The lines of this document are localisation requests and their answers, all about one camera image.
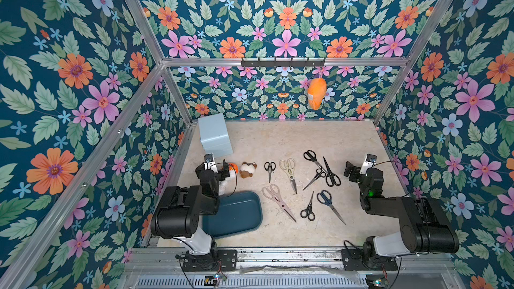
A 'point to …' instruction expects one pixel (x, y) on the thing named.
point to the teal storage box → (238, 213)
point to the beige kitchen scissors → (289, 165)
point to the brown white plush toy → (247, 169)
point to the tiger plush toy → (233, 166)
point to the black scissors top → (311, 155)
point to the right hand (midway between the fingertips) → (359, 162)
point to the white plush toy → (227, 186)
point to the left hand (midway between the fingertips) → (214, 159)
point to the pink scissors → (273, 192)
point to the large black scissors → (331, 178)
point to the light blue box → (214, 135)
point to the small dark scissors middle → (319, 172)
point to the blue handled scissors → (324, 197)
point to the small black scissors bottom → (308, 212)
